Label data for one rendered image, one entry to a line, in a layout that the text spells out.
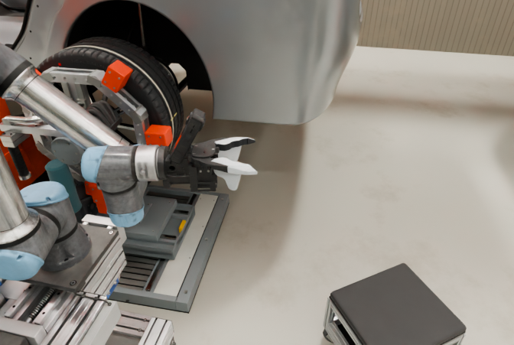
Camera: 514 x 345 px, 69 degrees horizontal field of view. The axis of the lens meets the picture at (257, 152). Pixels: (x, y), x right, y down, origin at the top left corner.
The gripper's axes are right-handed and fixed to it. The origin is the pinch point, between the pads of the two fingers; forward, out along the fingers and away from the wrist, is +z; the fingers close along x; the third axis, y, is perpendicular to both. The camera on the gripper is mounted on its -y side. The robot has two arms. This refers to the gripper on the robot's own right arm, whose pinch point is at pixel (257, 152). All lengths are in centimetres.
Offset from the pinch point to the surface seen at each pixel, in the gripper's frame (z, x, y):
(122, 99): -51, -74, 11
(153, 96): -40, -81, 12
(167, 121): -36, -83, 24
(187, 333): -31, -52, 118
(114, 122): -52, -64, 17
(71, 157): -72, -66, 32
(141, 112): -44, -75, 17
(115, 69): -51, -72, -1
